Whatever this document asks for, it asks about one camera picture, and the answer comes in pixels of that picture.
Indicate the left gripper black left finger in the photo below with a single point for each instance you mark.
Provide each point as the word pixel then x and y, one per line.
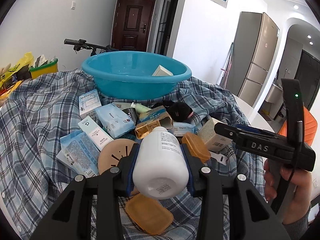
pixel 90 201

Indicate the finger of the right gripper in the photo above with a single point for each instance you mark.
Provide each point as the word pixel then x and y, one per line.
pixel 252 130
pixel 227 131

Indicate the white plastic bottle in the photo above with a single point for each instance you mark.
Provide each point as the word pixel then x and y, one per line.
pixel 160 170

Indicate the gold cigarette carton box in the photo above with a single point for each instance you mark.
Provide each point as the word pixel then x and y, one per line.
pixel 146 127

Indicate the blue wet wipes pack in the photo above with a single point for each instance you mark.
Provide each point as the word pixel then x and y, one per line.
pixel 114 120

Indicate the person's right hand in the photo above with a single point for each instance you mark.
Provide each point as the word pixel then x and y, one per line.
pixel 301 202

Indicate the beige printed cardboard box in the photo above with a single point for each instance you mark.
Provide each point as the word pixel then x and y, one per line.
pixel 213 141

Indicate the orange chair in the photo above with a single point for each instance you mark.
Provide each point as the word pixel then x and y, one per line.
pixel 299 128

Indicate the orange soap case base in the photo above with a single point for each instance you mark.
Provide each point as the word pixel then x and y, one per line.
pixel 196 146

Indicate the blue white mask pack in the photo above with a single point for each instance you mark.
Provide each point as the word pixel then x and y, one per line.
pixel 179 129

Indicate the light blue tissue pack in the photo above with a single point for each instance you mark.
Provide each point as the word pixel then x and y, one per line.
pixel 79 154

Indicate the round beige wooden coaster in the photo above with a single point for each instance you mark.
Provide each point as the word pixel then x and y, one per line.
pixel 111 154

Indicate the orange soap case lid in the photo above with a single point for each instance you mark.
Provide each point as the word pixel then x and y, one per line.
pixel 148 214

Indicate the blue plaid shirt cloth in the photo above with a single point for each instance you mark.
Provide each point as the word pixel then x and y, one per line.
pixel 39 112

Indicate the folded drying rack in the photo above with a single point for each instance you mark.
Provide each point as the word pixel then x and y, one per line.
pixel 227 67

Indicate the white tall skincare box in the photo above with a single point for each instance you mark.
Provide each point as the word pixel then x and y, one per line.
pixel 97 135

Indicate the beige refrigerator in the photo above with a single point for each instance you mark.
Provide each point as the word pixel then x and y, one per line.
pixel 254 46

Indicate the white square box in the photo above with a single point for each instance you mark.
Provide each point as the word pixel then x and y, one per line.
pixel 161 71

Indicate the pale green cream tube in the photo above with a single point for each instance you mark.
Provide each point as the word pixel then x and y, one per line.
pixel 140 109

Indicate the white blue Rainbow box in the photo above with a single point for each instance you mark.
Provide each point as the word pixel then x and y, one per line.
pixel 88 103

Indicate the blue plastic basin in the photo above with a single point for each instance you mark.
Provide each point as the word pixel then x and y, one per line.
pixel 128 74

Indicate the black framed glass door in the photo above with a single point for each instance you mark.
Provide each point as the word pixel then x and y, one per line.
pixel 165 26

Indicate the yellow green plastic basket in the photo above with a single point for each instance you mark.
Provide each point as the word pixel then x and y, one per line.
pixel 44 69

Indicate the dark brown entrance door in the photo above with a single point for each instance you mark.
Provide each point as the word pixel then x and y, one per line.
pixel 131 25

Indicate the yellow plastic bag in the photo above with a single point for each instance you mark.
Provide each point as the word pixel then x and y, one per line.
pixel 26 60

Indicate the black folding bicycle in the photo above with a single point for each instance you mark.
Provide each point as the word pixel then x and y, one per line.
pixel 81 44

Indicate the white wall switch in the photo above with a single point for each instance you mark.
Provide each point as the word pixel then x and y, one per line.
pixel 73 5

